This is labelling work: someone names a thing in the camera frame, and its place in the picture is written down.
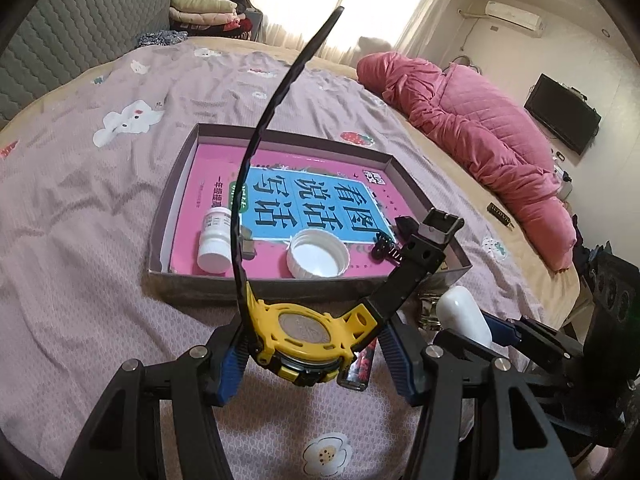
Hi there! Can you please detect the white earbuds case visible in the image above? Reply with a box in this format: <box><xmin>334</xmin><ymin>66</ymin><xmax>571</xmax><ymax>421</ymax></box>
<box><xmin>436</xmin><ymin>285</ymin><xmax>492</xmax><ymax>348</ymax></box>

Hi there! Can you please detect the yellow black wrist watch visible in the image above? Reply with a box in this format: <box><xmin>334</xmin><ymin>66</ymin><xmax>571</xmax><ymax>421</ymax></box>
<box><xmin>230</xmin><ymin>6</ymin><xmax>463</xmax><ymax>387</ymax></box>

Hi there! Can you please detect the black hair clip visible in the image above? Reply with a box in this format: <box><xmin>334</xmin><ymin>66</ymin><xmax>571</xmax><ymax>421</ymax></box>
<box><xmin>370</xmin><ymin>231</ymin><xmax>402</xmax><ymax>266</ymax></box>

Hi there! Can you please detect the white plastic jar lid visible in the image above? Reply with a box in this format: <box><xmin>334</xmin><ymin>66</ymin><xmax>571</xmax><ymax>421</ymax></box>
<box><xmin>286</xmin><ymin>229</ymin><xmax>350</xmax><ymax>280</ymax></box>

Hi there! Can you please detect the red black small lighter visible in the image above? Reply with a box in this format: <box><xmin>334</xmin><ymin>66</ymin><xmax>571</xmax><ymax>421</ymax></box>
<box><xmin>336</xmin><ymin>339</ymin><xmax>378</xmax><ymax>391</ymax></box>

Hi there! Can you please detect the small white pill bottle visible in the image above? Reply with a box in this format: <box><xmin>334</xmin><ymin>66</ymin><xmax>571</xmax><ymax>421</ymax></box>
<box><xmin>196</xmin><ymin>207</ymin><xmax>231</xmax><ymax>274</ymax></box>

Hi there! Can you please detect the black gold lighter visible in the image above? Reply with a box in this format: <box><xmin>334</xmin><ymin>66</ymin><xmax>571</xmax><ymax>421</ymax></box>
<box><xmin>487</xmin><ymin>203</ymin><xmax>514</xmax><ymax>230</ymax></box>

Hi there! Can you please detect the pink and blue book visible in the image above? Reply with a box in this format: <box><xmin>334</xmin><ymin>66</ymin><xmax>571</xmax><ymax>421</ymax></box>
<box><xmin>169</xmin><ymin>143</ymin><xmax>412</xmax><ymax>278</ymax></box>

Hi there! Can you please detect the pink quilted duvet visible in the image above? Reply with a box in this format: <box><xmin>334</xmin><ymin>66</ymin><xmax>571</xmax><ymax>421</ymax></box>
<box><xmin>357</xmin><ymin>52</ymin><xmax>576</xmax><ymax>272</ymax></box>

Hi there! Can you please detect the purple patterned bed sheet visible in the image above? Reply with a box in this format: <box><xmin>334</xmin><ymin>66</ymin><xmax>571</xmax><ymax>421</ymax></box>
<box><xmin>0</xmin><ymin>39</ymin><xmax>547</xmax><ymax>480</ymax></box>

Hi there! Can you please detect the white air conditioner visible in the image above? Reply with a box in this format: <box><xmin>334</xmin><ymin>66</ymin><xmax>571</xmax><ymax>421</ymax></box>
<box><xmin>485</xmin><ymin>0</ymin><xmax>544</xmax><ymax>37</ymax></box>

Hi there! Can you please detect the white window curtain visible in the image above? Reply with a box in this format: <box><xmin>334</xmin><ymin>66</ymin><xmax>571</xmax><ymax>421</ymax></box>
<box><xmin>252</xmin><ymin>0</ymin><xmax>451</xmax><ymax>66</ymax></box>

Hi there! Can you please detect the pile of folded clothes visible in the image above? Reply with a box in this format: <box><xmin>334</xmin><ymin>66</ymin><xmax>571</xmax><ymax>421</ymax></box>
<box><xmin>169</xmin><ymin>0</ymin><xmax>264</xmax><ymax>41</ymax></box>

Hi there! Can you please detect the grey quilted headboard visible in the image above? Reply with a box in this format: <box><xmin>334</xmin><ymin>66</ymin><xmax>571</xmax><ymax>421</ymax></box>
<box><xmin>1</xmin><ymin>0</ymin><xmax>170</xmax><ymax>125</ymax></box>

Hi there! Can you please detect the black wall television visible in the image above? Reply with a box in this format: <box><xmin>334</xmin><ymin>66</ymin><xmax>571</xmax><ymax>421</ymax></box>
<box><xmin>524</xmin><ymin>74</ymin><xmax>601</xmax><ymax>155</ymax></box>

